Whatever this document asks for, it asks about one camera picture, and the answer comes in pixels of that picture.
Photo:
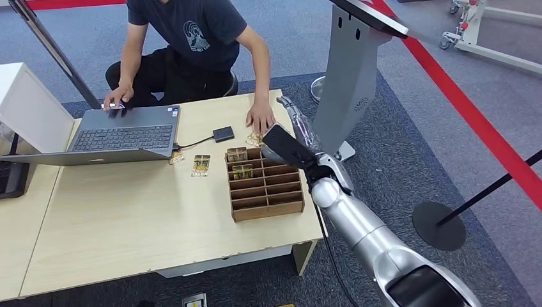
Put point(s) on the person's right hand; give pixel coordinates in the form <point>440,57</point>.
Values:
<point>119,94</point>

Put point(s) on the black card reader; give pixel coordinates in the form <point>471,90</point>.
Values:
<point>223,134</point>

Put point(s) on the black stanchion pole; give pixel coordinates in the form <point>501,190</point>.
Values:
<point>55,53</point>

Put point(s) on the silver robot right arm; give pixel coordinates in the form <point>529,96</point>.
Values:
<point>368,237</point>

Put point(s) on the black monitor stand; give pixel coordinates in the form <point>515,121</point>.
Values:
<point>12,180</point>

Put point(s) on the grey floor socket plate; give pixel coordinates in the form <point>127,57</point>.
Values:
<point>195,301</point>

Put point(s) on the person's left hand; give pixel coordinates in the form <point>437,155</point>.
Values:
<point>260,116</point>

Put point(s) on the grey laptop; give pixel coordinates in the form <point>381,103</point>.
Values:
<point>123,133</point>

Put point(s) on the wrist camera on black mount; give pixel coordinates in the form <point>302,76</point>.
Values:
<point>288,146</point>

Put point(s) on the black stool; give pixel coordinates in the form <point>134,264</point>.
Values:
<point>232,84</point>

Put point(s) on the white cabinet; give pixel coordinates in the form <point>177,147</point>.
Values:
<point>29,110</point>

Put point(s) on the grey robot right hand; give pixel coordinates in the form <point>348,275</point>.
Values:
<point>301,125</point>

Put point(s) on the person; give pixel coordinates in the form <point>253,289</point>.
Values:
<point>190,38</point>

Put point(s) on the black stanchion with round base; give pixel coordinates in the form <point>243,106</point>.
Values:
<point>438,226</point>

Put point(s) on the person's right forearm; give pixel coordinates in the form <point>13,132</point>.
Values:
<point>128,70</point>

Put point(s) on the white wheeled frame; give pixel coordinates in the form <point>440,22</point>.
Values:
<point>487,44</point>

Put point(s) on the brown wooden card organizer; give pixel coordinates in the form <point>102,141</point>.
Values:
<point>271,195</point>

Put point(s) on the chrome round base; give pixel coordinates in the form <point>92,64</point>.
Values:
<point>316,90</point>

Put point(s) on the gold hotel card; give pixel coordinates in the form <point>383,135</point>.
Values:
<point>236,154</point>
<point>242,171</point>
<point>254,140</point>
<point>201,166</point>
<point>177,159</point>

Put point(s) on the grey kiosk stand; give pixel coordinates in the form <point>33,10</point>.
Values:
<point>349,84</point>

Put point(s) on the card with shiny face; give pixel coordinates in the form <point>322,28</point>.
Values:
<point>115,106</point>

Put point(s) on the person's left forearm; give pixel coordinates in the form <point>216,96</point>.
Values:
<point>261,76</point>

